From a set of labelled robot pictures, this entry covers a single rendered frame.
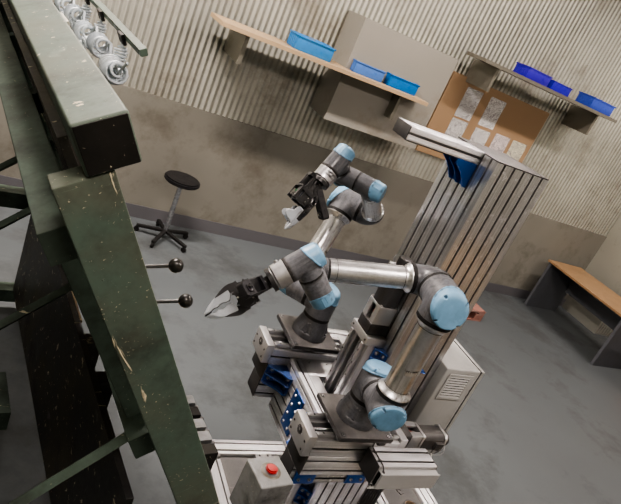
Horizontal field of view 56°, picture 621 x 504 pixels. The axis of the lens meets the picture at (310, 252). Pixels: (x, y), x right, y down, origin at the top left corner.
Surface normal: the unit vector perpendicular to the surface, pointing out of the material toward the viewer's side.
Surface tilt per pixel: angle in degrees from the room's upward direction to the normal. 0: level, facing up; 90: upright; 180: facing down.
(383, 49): 90
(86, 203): 90
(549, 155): 90
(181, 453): 90
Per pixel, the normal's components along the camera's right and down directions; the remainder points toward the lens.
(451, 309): 0.18, 0.32
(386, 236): 0.34, 0.50
